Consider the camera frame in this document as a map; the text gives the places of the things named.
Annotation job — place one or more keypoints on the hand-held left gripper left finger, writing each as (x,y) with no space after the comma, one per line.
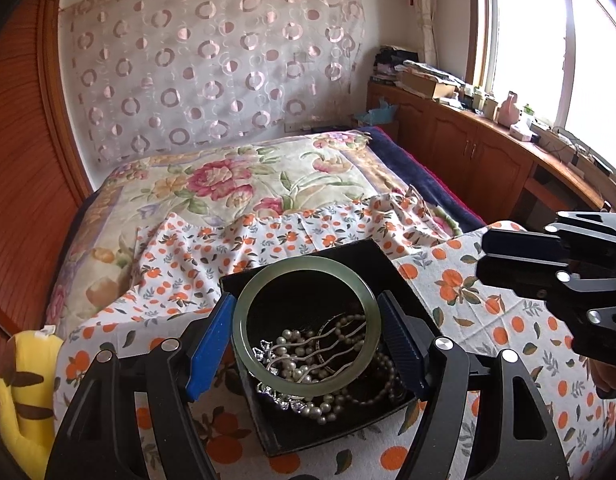
(207,347)

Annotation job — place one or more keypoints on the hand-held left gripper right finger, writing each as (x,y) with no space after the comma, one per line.
(404,347)

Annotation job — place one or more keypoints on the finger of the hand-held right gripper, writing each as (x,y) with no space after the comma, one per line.
(518,242)
(518,277)

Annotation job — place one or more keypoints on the silver flower hair comb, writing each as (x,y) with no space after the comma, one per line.
(273,355)

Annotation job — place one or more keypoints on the black square box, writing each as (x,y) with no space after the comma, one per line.
(283,435)

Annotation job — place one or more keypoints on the pale green jade bangle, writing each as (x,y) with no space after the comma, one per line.
(300,265)

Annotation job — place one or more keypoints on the person's right hand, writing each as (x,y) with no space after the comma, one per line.
(605,377)

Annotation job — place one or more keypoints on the orange fruit print cloth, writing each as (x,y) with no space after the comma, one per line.
(488,310)

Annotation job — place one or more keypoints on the white power strip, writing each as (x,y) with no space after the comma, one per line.
(573,152)

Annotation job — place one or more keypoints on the dark blue blanket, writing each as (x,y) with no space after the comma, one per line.
(428,185)

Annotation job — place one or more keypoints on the wooden cabinet counter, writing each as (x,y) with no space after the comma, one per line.
(463,150)

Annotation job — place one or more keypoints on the white tissue box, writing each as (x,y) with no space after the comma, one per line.
(524,131)

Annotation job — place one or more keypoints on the pink bottle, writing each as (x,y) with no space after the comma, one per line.
(508,109)

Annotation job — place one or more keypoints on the white plastic jar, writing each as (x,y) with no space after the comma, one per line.
(489,106)

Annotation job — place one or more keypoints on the floral quilt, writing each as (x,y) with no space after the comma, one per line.
(227,180)

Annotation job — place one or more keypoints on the cardboard box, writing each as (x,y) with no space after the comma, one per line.
(428,85)

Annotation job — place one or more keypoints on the blue tissue pack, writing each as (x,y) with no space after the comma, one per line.
(378,116)

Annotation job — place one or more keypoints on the yellow plush toy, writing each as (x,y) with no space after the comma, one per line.
(22,410)

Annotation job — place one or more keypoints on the wood framed window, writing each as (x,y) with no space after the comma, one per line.
(563,45)

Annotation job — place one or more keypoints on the pile of dark clothes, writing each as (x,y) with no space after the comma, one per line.
(393,62)

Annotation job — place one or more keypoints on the white window curtain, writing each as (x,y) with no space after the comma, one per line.
(420,10)

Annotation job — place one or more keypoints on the circle pattern wall curtain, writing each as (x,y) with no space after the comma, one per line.
(212,60)

